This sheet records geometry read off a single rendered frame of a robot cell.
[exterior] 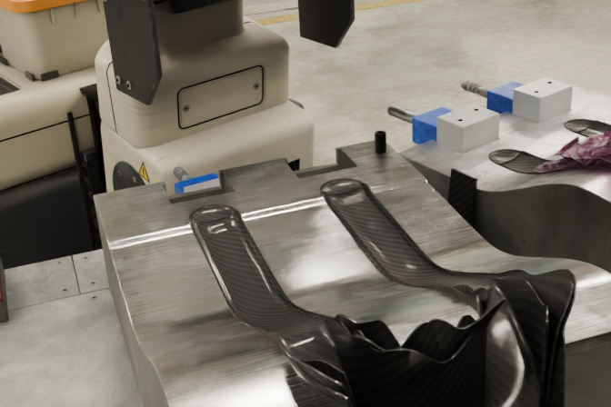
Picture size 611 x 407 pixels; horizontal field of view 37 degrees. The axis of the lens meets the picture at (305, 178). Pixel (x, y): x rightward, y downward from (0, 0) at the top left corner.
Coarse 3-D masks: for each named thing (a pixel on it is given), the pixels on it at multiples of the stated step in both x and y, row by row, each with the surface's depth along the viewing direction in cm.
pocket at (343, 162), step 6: (336, 150) 81; (336, 156) 81; (342, 156) 81; (336, 162) 81; (342, 162) 81; (348, 162) 79; (306, 168) 81; (312, 168) 81; (318, 168) 81; (324, 168) 81; (330, 168) 81; (336, 168) 81; (342, 168) 81; (300, 174) 80; (306, 174) 80; (312, 174) 80
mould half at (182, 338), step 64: (128, 192) 75; (256, 192) 74; (320, 192) 73; (384, 192) 73; (128, 256) 66; (192, 256) 66; (320, 256) 65; (448, 256) 64; (512, 256) 62; (128, 320) 62; (192, 320) 59; (384, 320) 49; (448, 320) 49; (576, 320) 48; (192, 384) 45; (256, 384) 45; (576, 384) 48
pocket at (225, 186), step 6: (222, 174) 78; (222, 180) 78; (216, 186) 78; (222, 186) 78; (228, 186) 76; (192, 192) 78; (198, 192) 78; (204, 192) 78; (210, 192) 78; (216, 192) 78; (222, 192) 78; (228, 192) 77; (168, 198) 77; (174, 198) 77; (180, 198) 77; (186, 198) 77; (192, 198) 78; (198, 198) 78
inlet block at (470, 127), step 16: (400, 112) 96; (432, 112) 93; (448, 112) 92; (464, 112) 89; (480, 112) 88; (416, 128) 92; (432, 128) 90; (448, 128) 87; (464, 128) 86; (480, 128) 87; (496, 128) 88; (448, 144) 88; (464, 144) 86; (480, 144) 88
